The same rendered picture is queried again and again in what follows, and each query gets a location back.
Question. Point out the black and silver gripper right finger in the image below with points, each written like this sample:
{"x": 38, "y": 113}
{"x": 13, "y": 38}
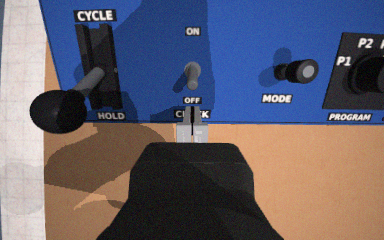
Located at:
{"x": 199, "y": 129}

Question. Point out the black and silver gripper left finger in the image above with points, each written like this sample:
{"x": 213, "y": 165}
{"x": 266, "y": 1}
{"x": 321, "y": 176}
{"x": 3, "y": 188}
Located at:
{"x": 184, "y": 129}

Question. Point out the blue control console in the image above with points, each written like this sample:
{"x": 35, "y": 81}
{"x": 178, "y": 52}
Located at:
{"x": 229, "y": 57}

